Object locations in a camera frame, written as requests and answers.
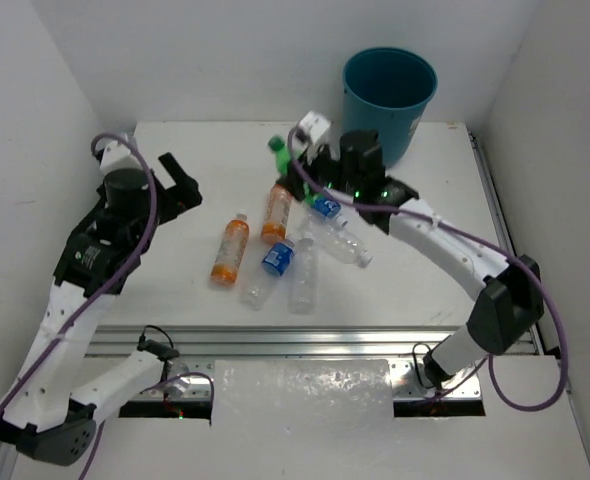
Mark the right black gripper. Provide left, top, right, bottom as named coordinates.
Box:
left=278, top=134, right=362, bottom=199

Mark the green plastic bottle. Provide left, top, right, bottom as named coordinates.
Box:
left=267, top=135, right=290, bottom=178

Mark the blue label bottle front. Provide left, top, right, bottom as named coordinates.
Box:
left=240, top=237, right=298, bottom=312

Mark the blue label bottle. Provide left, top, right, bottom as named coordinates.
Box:
left=308, top=196, right=348, bottom=229
left=240, top=237, right=298, bottom=312

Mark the orange bottle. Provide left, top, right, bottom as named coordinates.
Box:
left=210, top=212, right=250, bottom=287
left=260, top=184, right=292, bottom=245

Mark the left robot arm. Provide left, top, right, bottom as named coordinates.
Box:
left=0, top=153, right=202, bottom=466

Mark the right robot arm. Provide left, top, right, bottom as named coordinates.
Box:
left=278, top=127, right=544, bottom=390

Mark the teal plastic bin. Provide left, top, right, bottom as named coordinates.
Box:
left=341, top=47, right=438, bottom=167

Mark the blue label bottle back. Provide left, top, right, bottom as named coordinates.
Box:
left=308, top=196, right=348, bottom=229

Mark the clear bottle diagonal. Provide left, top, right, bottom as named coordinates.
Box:
left=299, top=217, right=372, bottom=268

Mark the clear bottle upright front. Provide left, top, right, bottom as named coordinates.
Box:
left=288, top=232, right=319, bottom=315

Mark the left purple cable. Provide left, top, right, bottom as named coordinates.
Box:
left=0, top=132, right=215, bottom=480

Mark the purple cable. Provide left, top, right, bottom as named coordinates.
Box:
left=287, top=127, right=570, bottom=412
left=0, top=132, right=215, bottom=480

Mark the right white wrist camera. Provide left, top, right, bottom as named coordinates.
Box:
left=295, top=111, right=332, bottom=158

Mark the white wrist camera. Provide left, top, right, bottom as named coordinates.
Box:
left=295, top=111, right=332, bottom=158
left=94, top=139, right=141, bottom=176

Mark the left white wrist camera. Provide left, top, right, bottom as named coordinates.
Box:
left=94, top=139, right=141, bottom=176

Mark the aluminium frame rail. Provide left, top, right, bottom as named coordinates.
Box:
left=0, top=127, right=574, bottom=480

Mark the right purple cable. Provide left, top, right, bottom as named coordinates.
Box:
left=287, top=127, right=570, bottom=412

